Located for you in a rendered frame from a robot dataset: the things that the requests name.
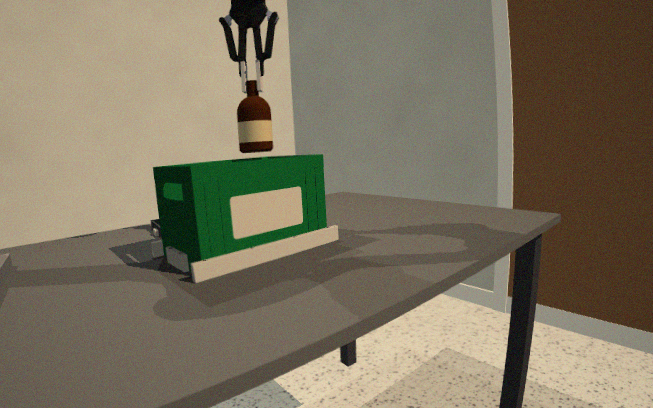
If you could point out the brown glass bottle with cream label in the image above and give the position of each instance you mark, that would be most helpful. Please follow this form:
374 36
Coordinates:
254 122

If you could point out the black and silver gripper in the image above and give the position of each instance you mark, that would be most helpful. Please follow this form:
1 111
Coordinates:
249 14

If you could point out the green crate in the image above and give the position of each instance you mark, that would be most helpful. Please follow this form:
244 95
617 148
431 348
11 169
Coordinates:
241 203

